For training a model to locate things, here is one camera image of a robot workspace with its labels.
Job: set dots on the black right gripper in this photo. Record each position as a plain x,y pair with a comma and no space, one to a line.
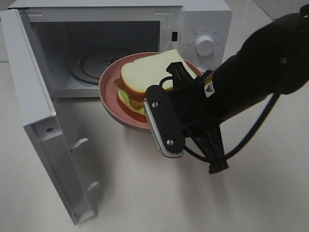
188,99

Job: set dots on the sandwich with lettuce and tomato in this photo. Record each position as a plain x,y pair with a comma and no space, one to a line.
137,76

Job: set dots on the pink round plate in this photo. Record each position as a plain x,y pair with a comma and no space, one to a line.
108,91

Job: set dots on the white microwave door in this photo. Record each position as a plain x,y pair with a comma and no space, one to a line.
63,162

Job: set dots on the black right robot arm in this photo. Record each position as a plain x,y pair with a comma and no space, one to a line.
273,61

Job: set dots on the white upper power knob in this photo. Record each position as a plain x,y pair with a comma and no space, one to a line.
204,45

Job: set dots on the glass microwave turntable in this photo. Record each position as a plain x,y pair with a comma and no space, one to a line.
88,68

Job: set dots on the white microwave oven body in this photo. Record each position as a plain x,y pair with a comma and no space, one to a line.
58,34

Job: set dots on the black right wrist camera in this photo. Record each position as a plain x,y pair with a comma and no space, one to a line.
164,124

